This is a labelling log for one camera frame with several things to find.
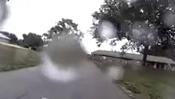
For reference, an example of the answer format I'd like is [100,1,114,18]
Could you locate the small tree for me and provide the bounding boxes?
[41,14,87,46]

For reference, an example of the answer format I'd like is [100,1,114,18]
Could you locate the long low building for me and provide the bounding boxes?
[89,45,175,72]

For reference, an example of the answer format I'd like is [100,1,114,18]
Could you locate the grey asphalt path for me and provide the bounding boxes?
[0,46,167,99]

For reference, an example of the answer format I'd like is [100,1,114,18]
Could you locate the dark bushes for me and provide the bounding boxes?
[6,28,46,52]

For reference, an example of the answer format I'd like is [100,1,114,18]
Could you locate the broad dark tree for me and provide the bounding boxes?
[84,0,175,71]

